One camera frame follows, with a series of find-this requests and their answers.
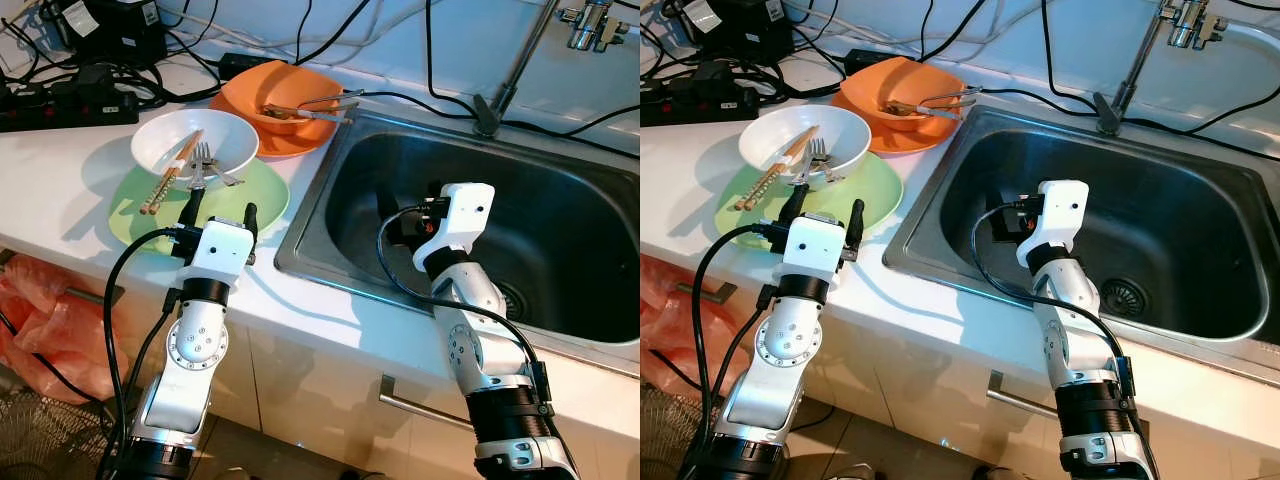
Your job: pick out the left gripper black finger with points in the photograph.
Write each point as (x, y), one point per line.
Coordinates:
(251, 222)
(192, 208)
(857, 222)
(794, 205)

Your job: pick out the light green plate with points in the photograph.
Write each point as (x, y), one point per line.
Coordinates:
(880, 185)
(265, 195)

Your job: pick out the white bowl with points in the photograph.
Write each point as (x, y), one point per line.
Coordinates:
(850, 135)
(230, 140)

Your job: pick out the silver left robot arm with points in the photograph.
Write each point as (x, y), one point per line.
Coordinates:
(195, 345)
(785, 345)

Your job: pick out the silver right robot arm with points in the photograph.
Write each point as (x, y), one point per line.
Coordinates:
(490, 350)
(1075, 350)

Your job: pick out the orange plate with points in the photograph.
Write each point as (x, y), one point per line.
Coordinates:
(905, 142)
(290, 143)

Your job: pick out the metal sink drain strainer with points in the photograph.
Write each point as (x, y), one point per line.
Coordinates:
(1125, 298)
(515, 302)

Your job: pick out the orange bowl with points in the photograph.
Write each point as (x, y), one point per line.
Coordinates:
(270, 85)
(890, 78)

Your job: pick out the silver utensil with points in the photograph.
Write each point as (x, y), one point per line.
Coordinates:
(330, 97)
(950, 95)

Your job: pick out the black power strip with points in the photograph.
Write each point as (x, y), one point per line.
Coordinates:
(60, 105)
(700, 98)

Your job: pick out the stainless steel sink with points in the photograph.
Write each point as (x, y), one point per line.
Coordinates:
(560, 230)
(1190, 220)

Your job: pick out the red plastic bag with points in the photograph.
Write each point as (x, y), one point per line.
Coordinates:
(55, 335)
(672, 335)

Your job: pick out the small black power brick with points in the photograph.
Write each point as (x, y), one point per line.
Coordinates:
(245, 65)
(870, 60)

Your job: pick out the grey chrome faucet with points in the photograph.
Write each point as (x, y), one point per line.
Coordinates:
(512, 75)
(1135, 70)

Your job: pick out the black labelled adapter box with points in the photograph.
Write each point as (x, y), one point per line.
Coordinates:
(740, 30)
(115, 35)

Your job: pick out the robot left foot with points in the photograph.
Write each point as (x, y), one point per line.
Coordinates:
(855, 472)

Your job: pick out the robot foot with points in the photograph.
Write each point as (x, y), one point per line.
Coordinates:
(1000, 473)
(370, 473)
(855, 472)

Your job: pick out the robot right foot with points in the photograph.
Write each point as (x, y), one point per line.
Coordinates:
(1000, 473)
(370, 473)

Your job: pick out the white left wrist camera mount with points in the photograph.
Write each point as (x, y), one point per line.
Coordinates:
(820, 250)
(222, 250)

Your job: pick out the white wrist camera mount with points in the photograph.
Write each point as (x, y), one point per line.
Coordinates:
(1060, 210)
(222, 250)
(820, 250)
(460, 215)

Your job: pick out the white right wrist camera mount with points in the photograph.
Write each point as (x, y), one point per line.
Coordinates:
(460, 215)
(1060, 210)

